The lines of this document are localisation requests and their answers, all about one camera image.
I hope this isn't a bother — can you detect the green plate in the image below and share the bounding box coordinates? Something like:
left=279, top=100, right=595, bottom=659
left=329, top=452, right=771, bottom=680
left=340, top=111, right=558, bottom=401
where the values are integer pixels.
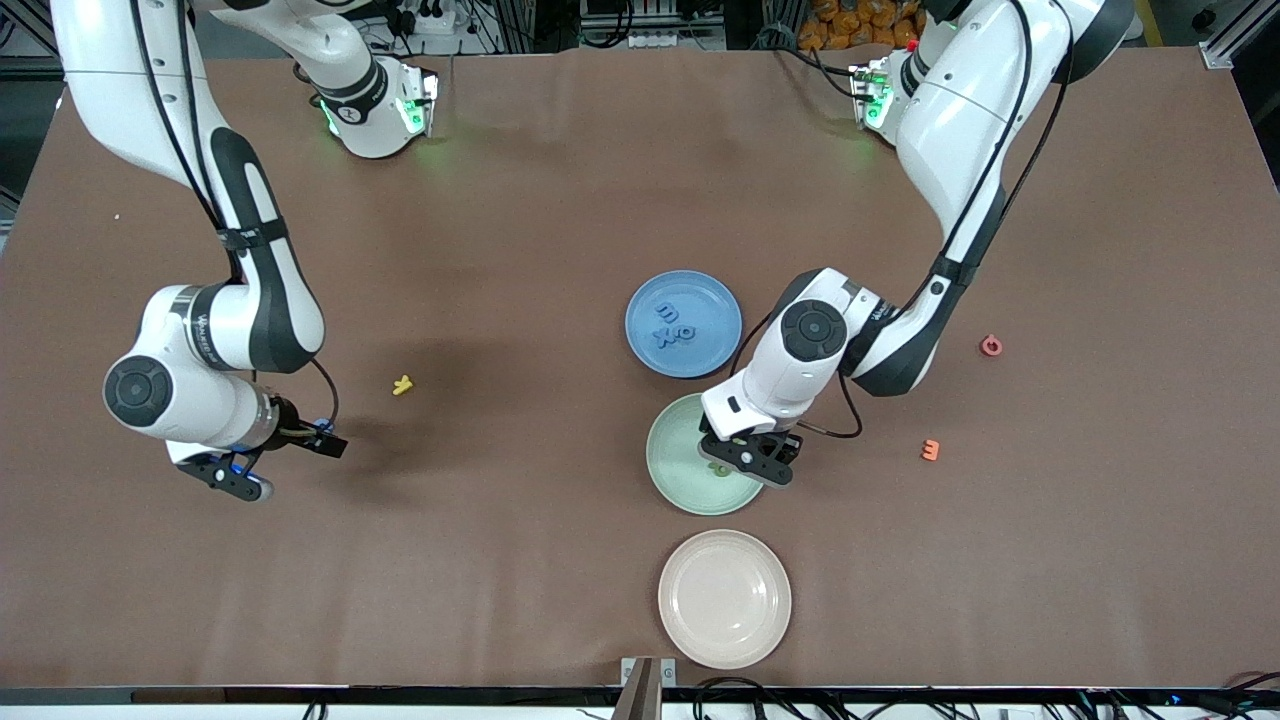
left=646, top=392, right=773, bottom=517

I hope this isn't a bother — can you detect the blue plate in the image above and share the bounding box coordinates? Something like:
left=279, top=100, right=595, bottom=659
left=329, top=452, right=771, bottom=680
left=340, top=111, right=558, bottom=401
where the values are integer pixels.
left=625, top=270, right=744, bottom=379

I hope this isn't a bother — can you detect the pink beige plate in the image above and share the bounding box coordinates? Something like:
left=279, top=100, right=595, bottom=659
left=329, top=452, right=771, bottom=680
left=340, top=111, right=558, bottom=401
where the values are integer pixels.
left=658, top=529, right=793, bottom=670

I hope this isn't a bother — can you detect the brown table cover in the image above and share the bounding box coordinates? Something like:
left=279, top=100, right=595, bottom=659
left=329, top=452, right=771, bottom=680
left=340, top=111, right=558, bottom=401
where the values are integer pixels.
left=0, top=45, right=1280, bottom=691

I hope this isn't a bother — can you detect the bag of orange objects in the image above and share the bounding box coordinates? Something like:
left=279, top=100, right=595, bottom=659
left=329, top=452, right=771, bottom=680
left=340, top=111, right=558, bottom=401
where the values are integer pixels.
left=798, top=0, right=923, bottom=51

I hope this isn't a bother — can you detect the white power strip with plugs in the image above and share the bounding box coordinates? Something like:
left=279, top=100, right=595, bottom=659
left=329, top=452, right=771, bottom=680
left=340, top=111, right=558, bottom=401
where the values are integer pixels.
left=385, top=0, right=453, bottom=36

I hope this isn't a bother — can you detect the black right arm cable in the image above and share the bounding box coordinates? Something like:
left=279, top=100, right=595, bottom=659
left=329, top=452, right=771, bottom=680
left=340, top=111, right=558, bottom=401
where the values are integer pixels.
left=130, top=0, right=341, bottom=431

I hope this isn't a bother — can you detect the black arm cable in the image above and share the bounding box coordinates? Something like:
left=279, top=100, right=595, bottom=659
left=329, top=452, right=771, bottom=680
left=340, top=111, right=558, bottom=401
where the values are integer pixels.
left=728, top=0, right=1076, bottom=441
left=130, top=0, right=341, bottom=431

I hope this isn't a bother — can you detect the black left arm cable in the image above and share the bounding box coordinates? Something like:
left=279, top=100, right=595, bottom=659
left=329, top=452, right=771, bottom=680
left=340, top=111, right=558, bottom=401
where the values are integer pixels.
left=728, top=0, right=1076, bottom=441

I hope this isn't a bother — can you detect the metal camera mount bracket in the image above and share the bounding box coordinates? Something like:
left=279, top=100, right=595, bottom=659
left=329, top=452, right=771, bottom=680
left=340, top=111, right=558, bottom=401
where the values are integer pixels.
left=620, top=656, right=678, bottom=720

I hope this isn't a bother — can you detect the aluminium frame profile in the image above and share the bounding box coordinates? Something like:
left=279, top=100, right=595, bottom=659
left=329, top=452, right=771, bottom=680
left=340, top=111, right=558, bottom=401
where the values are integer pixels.
left=1200, top=0, right=1280, bottom=71

